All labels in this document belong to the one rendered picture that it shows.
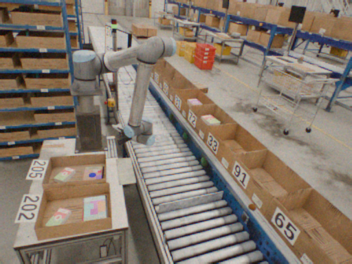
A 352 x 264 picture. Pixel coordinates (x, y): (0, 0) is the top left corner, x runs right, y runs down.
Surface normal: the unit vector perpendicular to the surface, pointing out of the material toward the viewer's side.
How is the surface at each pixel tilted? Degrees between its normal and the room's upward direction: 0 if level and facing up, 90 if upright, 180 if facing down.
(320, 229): 0
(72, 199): 1
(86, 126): 90
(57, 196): 89
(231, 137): 89
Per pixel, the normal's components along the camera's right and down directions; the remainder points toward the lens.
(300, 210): 0.10, -0.85
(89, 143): 0.29, 0.53
